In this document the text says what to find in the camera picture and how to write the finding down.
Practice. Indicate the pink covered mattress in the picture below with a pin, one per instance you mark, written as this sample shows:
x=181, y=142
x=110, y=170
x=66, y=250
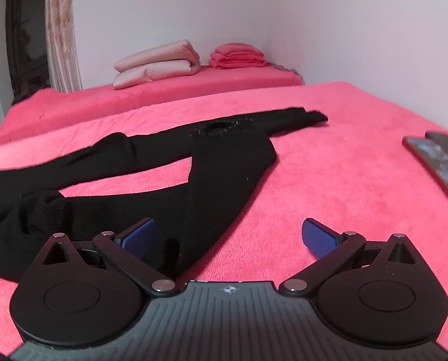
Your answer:
x=216, y=86

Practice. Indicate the pink bed blanket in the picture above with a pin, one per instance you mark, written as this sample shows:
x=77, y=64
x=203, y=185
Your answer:
x=340, y=180

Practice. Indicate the black pants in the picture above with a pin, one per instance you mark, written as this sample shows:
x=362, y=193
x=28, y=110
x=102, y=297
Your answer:
x=224, y=165

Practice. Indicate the folded light pink quilt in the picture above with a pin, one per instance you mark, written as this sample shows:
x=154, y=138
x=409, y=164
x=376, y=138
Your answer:
x=156, y=73
x=160, y=53

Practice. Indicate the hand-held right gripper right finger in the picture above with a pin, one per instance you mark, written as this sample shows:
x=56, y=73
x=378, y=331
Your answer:
x=317, y=237

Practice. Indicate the folded red blanket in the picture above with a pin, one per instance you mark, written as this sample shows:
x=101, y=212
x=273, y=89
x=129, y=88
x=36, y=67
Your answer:
x=237, y=56

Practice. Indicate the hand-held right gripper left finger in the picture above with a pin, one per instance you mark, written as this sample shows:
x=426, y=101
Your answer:
x=139, y=234

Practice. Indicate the red case phone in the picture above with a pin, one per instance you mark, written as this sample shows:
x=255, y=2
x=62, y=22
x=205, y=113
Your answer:
x=436, y=165

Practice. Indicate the dark phone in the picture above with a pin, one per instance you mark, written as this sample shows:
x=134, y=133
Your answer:
x=447, y=141

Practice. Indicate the patterned beige curtain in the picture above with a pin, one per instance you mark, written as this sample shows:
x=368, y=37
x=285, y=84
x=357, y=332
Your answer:
x=61, y=30

